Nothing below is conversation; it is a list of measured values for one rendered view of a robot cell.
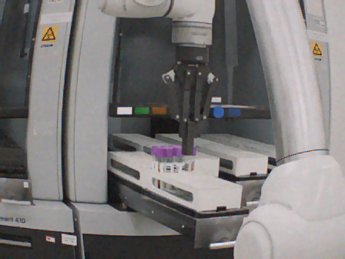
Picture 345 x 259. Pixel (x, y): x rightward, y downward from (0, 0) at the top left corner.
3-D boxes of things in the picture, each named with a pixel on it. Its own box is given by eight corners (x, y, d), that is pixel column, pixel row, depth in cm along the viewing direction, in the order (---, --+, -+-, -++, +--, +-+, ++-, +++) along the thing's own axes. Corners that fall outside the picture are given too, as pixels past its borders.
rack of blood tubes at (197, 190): (146, 194, 202) (147, 168, 201) (187, 193, 206) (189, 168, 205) (197, 217, 174) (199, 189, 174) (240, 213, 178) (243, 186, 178)
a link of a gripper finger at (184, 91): (192, 70, 189) (186, 70, 188) (189, 123, 190) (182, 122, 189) (185, 69, 192) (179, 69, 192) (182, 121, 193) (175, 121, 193)
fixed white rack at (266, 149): (239, 165, 261) (241, 144, 261) (266, 163, 265) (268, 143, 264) (281, 176, 234) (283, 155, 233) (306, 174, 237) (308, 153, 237)
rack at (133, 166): (106, 174, 231) (106, 151, 231) (141, 175, 235) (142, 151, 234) (144, 193, 204) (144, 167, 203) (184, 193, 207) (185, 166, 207)
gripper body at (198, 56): (179, 44, 185) (178, 86, 186) (216, 47, 188) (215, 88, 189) (167, 44, 192) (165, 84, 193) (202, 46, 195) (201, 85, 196)
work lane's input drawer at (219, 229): (97, 196, 234) (95, 164, 234) (143, 196, 239) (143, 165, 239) (201, 253, 167) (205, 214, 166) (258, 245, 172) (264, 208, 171)
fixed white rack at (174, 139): (153, 153, 285) (154, 133, 284) (183, 153, 288) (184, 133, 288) (190, 166, 257) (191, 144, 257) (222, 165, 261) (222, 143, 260)
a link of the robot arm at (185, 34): (218, 25, 187) (218, 48, 188) (202, 24, 196) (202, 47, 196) (181, 21, 184) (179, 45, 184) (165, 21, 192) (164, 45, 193)
